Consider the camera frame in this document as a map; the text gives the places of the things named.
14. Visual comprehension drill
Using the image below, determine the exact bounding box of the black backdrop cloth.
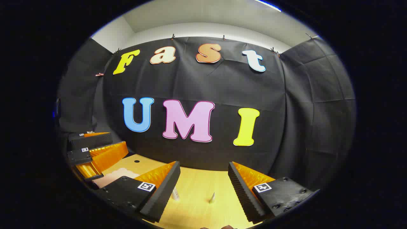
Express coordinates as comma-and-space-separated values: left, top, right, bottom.
57, 36, 356, 191

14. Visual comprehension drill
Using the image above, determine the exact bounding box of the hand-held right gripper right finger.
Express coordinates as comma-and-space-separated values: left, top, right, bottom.
228, 161, 320, 223

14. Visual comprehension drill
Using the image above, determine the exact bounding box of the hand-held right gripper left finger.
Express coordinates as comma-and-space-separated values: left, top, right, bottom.
95, 161, 181, 223

